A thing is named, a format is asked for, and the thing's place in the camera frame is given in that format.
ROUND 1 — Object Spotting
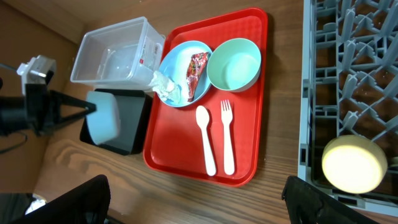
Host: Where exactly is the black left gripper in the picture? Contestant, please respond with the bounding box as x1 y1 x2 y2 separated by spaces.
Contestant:
1 84 96 136

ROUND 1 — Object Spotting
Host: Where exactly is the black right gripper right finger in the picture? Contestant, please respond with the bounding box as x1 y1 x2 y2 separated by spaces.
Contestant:
282 176 377 224

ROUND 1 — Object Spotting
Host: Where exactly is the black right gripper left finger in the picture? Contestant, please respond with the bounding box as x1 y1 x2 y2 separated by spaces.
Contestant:
12 174 111 224

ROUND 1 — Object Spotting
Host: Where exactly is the small light blue bowl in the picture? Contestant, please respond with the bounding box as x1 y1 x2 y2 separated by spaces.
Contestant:
86 91 121 145

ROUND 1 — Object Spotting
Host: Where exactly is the yellow plastic cup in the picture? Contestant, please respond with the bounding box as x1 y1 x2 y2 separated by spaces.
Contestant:
322 135 388 194

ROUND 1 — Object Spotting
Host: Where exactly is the white napkin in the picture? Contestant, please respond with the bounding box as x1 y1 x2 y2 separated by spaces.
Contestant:
149 70 182 104

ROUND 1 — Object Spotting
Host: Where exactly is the white plastic fork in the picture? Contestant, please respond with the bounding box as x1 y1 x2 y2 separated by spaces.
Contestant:
221 100 235 175

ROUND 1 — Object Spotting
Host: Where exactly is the white plastic spoon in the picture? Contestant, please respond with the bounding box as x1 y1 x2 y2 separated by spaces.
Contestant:
195 105 216 176

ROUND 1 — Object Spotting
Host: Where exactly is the red snack wrapper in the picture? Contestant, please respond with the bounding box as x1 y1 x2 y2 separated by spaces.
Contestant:
186 52 210 102

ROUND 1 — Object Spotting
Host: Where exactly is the mint green bowl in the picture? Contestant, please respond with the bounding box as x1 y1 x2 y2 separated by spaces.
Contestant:
206 38 262 92

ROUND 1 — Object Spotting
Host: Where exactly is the black food waste tray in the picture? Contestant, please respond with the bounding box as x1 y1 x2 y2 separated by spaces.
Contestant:
80 89 152 156

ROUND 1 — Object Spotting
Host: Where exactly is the clear plastic waste bin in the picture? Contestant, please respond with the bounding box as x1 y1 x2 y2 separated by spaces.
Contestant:
70 16 165 90

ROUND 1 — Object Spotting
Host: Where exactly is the grey dishwasher rack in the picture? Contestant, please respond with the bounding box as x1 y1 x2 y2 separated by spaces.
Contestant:
297 0 397 216

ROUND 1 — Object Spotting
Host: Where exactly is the light blue plate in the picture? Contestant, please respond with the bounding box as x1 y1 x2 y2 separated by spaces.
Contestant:
159 40 213 108

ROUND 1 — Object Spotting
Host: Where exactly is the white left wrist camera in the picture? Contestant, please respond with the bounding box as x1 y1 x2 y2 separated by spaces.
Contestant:
16 55 57 96

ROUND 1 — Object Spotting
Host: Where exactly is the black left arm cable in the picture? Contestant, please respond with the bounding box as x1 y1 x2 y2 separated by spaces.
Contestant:
0 132 29 155

